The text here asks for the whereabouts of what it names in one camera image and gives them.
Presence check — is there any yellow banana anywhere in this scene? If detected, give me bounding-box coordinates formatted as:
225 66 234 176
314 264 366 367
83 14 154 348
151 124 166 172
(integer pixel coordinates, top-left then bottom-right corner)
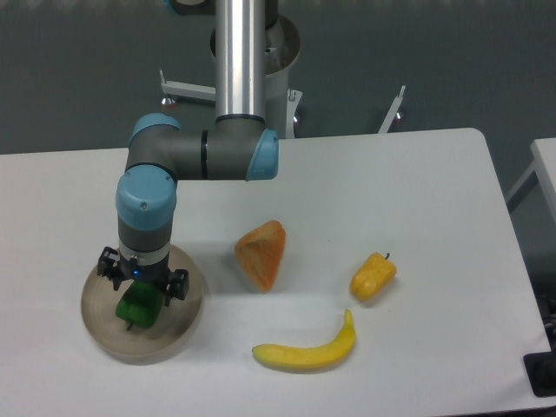
252 309 356 371

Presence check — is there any yellow bell pepper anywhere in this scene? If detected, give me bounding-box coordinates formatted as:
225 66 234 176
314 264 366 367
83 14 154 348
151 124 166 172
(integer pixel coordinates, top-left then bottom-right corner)
349 252 397 302

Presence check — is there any white side table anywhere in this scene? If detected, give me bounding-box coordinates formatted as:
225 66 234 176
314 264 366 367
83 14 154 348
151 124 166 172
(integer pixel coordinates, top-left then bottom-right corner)
505 137 556 218

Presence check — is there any black device at edge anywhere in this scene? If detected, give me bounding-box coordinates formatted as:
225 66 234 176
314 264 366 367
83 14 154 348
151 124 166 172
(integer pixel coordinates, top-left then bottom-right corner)
523 352 556 398

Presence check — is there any green bell pepper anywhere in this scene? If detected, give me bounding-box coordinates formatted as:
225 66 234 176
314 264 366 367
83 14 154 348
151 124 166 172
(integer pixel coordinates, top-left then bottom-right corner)
116 281 164 329

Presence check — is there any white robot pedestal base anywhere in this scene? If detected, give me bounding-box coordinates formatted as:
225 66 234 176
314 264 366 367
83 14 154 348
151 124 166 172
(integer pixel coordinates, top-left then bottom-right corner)
156 15 407 140

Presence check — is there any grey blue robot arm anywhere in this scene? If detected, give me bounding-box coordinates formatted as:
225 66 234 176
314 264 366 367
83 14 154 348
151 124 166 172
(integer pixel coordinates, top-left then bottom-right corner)
96 1 279 301

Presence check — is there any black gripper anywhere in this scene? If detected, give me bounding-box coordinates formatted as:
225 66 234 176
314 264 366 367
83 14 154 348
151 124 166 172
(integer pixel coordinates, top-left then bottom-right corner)
96 247 189 307

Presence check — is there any beige round plate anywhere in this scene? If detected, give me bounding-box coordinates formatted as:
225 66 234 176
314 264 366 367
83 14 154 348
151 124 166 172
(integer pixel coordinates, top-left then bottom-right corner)
81 245 203 365

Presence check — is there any orange triangular pastry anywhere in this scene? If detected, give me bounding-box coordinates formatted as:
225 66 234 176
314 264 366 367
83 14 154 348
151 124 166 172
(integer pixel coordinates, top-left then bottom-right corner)
235 220 286 293

